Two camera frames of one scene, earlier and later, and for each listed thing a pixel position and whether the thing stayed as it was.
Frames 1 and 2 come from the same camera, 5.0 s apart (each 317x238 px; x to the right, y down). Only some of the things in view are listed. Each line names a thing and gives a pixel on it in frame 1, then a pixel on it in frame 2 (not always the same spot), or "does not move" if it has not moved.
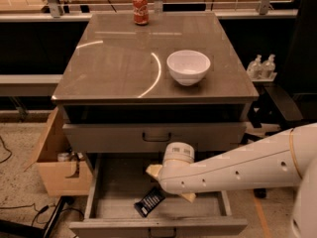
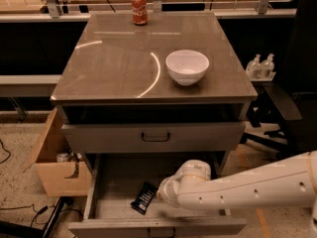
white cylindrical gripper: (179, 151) to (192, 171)
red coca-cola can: (141, 9) does not move
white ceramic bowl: (188, 67) does not move
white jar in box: (62, 157) does not move
